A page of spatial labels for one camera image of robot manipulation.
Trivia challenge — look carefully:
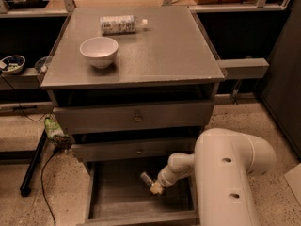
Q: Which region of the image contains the grey top drawer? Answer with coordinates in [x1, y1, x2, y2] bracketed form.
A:
[54, 100, 214, 134]

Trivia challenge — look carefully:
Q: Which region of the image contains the silver blue redbull can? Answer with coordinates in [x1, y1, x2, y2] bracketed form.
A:
[140, 172, 154, 187]

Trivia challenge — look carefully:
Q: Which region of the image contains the black metal table leg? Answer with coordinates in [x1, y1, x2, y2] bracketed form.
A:
[20, 131, 47, 197]

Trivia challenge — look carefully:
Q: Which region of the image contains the clear plastic cup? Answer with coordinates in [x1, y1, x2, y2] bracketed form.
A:
[34, 56, 52, 73]

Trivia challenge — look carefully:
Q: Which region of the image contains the green snack bag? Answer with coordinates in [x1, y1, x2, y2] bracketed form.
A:
[44, 116, 71, 149]

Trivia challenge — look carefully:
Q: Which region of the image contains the black floor cable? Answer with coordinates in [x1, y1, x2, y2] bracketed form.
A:
[40, 148, 60, 226]

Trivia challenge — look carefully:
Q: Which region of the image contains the blue patterned small bowl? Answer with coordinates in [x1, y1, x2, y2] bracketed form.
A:
[0, 55, 25, 74]

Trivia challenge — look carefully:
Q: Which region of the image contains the grey wooden drawer cabinet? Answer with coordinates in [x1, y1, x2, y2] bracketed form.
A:
[38, 5, 226, 226]

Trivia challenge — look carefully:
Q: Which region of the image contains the clear labelled plastic bottle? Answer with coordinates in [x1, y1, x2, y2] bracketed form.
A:
[100, 15, 148, 35]

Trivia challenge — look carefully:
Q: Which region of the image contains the grey side shelf beam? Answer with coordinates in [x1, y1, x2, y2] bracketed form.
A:
[217, 58, 269, 80]

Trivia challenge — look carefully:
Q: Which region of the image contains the grey left side shelf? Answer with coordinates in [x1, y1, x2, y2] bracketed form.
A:
[0, 68, 40, 90]

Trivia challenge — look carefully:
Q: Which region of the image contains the grey middle drawer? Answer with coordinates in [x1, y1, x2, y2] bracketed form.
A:
[71, 137, 197, 162]

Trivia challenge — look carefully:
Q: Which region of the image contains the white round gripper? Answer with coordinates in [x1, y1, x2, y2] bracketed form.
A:
[150, 166, 178, 195]

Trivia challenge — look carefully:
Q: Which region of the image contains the grey open bottom drawer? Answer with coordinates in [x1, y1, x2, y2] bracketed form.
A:
[77, 156, 199, 226]

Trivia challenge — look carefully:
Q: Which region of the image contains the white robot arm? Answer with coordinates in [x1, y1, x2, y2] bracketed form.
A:
[150, 128, 277, 226]

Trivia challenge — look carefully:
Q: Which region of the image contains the white ceramic bowl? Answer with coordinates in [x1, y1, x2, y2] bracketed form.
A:
[80, 37, 119, 69]

